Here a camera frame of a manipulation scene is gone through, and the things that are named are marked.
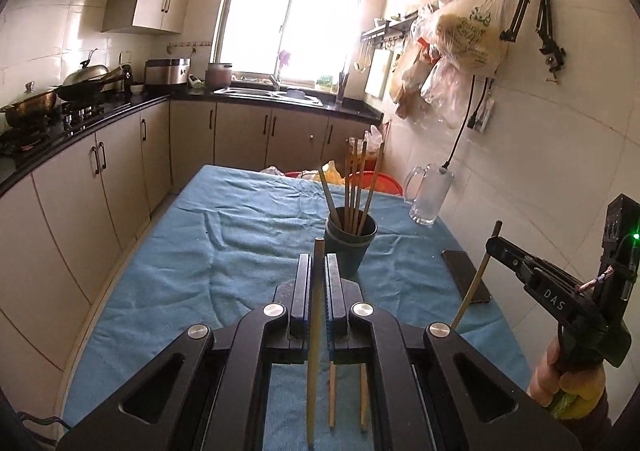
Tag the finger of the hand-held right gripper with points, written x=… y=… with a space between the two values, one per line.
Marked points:
x=510 y=258

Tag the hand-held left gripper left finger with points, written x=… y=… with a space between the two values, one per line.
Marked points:
x=304 y=281

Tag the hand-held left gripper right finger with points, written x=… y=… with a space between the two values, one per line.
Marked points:
x=332 y=281

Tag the dark perforated utensil holder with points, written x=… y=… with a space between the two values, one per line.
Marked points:
x=350 y=251

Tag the bunch of wooden chopsticks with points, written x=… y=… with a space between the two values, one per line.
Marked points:
x=352 y=181

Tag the person's right hand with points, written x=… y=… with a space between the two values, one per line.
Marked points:
x=545 y=381

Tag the black smartphone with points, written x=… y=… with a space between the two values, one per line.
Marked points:
x=467 y=276

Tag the blue tablecloth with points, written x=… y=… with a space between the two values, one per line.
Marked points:
x=225 y=256

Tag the glass mug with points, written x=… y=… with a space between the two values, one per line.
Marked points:
x=430 y=196

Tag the red plastic basin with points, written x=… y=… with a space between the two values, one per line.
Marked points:
x=380 y=183

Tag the yellow plastic bag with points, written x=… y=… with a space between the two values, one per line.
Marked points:
x=334 y=172

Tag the white plastic bag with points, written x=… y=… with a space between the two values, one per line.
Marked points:
x=372 y=138

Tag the countertop cutlery caddy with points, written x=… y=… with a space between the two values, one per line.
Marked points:
x=341 y=88

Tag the steel kitchen sink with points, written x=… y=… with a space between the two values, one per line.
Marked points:
x=250 y=93

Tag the small green container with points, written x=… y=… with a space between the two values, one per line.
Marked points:
x=324 y=83

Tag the steel faucet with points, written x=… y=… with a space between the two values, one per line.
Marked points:
x=275 y=82

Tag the hanging plastic bag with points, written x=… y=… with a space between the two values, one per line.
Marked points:
x=415 y=81
x=470 y=36

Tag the white cutting board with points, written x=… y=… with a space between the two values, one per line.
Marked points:
x=379 y=73

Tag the hanging ladle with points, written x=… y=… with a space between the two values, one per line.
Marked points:
x=359 y=62

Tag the brown cooking pot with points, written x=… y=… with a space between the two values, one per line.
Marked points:
x=220 y=76

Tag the purple flower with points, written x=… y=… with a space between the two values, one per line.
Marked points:
x=283 y=58

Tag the black kitchen countertop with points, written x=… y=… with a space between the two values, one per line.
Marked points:
x=130 y=108

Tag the beige kitchen base cabinets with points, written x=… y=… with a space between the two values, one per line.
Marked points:
x=60 y=231

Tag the steel rice cooker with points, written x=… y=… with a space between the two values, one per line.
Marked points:
x=167 y=72

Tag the small white bowl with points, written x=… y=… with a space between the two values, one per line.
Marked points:
x=137 y=89

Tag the kitchen window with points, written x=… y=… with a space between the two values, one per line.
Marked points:
x=290 y=16

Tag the black kettle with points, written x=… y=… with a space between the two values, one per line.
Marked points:
x=126 y=77

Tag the black gas stove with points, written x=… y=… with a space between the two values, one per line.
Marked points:
x=75 y=118

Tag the black wok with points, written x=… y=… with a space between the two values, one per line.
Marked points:
x=75 y=92

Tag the steel wok lid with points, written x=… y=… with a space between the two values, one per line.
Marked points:
x=85 y=73

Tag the steel pan with glass lid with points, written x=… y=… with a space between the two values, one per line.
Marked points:
x=30 y=106

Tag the black wall shelf rack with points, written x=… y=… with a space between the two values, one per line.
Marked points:
x=387 y=28

